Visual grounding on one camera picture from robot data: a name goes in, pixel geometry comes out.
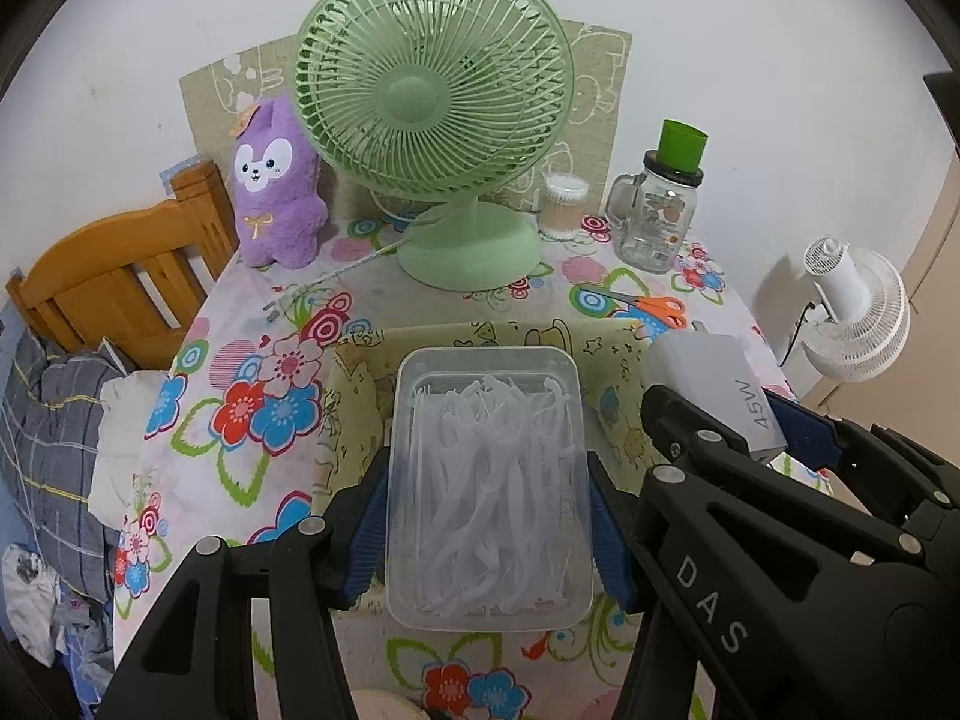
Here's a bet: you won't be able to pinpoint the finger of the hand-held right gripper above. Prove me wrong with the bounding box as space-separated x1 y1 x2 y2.
769 394 960 518
643 385 923 560

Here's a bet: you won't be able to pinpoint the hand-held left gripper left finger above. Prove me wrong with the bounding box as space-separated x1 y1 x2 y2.
112 457 391 720

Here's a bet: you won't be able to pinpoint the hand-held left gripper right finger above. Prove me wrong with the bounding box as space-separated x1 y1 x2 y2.
589 454 721 720

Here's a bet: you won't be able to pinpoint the white charger block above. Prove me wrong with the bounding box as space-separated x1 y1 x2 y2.
646 334 788 466

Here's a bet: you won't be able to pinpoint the clear floss pick box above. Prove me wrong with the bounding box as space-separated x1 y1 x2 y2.
385 347 597 632

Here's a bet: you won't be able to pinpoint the white floor fan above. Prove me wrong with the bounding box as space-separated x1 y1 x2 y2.
799 236 912 380

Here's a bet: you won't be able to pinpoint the glass mug jar green lid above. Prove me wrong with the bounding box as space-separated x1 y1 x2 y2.
604 118 710 275

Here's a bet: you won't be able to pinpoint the floral tablecloth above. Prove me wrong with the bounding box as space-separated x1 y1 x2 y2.
112 210 833 720

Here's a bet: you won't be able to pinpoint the white pillow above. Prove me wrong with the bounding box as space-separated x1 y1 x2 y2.
90 371 188 533

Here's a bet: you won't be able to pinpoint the clear cotton swab jar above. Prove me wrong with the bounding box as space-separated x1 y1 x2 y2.
540 171 591 242

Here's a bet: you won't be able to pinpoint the blue printed bed sheet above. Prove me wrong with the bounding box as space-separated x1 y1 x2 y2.
52 592 121 720

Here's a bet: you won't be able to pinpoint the grey plaid pillow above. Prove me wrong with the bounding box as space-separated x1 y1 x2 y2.
0 322 136 601

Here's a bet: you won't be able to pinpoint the white crumpled cloth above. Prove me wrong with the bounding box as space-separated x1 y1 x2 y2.
0 544 65 665

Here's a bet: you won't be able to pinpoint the purple plush toy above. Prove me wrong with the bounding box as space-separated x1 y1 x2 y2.
229 96 329 269

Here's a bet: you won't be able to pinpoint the wooden bed headboard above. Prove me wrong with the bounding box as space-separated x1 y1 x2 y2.
6 160 239 370

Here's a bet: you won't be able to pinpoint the green desk fan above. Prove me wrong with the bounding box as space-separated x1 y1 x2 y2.
295 0 577 290

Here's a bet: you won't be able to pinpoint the black fan cable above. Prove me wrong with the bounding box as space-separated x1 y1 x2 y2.
776 300 815 368

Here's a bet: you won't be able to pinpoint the orange handled scissors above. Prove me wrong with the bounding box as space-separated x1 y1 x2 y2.
574 281 687 329

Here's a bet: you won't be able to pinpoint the white desk fan cord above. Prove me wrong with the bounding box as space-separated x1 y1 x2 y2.
262 229 421 316

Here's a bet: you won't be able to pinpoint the green cartoon print wall panel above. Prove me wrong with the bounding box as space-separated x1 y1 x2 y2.
180 19 633 222

